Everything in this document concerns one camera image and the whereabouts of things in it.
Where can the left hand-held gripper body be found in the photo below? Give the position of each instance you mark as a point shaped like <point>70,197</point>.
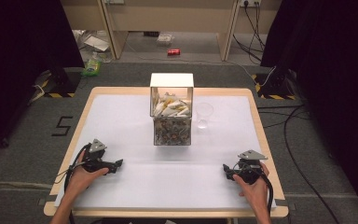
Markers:
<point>97,160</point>

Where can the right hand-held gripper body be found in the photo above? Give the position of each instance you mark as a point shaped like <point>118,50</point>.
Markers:
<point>249,169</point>

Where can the person's right hand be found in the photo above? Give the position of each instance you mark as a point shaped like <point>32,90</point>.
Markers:
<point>254,193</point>

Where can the person's left hand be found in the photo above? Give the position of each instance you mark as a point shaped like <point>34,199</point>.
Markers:
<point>82,183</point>

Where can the wooden table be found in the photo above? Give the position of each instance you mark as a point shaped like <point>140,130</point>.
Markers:
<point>74,124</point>

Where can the white table mat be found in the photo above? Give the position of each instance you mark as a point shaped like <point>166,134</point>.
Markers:
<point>174,180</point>

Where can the clear plastic cup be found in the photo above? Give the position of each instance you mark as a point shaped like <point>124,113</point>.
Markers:
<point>204,113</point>

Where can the pile of white packets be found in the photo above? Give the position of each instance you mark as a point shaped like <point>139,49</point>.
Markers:
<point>171,107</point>

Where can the black stand base striped tape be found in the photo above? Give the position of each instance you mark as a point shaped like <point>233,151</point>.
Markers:
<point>275,85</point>
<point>60,84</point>

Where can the clear box with white lid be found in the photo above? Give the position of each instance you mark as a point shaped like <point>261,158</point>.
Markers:
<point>171,93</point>

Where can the green plastic packet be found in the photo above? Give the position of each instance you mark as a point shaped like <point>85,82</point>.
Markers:
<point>91,67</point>

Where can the black curtain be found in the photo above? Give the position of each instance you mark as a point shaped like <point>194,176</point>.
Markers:
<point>332,93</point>
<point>18,62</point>

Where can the crumpled white plastic packaging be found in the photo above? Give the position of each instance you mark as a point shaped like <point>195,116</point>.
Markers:
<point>94,42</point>

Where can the red drink can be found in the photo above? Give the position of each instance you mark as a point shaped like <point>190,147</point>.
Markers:
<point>173,52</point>

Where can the small white packet bag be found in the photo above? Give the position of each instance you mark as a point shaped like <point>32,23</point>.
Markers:
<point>165,39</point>

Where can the beige wooden desk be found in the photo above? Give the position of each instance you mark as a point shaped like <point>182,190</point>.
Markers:
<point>174,15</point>

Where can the white wall socket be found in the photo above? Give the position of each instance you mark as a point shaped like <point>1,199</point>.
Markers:
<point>250,2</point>

